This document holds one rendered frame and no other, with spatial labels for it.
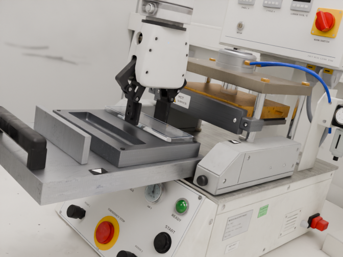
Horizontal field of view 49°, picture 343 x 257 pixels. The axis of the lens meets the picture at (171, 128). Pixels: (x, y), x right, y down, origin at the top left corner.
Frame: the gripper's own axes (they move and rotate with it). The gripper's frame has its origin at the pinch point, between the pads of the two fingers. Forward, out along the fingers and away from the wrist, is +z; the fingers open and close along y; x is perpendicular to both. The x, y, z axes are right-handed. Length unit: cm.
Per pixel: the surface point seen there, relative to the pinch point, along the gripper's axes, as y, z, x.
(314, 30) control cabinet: 34.2, -20.3, -8.6
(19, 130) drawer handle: -23.7, 0.8, -3.2
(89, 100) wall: 82, 37, 144
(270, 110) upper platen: 22.7, -3.4, -10.2
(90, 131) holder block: -12.3, 2.1, -1.8
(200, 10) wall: 92, -25, 78
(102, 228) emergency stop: -5.2, 21.7, 0.5
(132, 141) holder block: -6.5, 2.9, -5.0
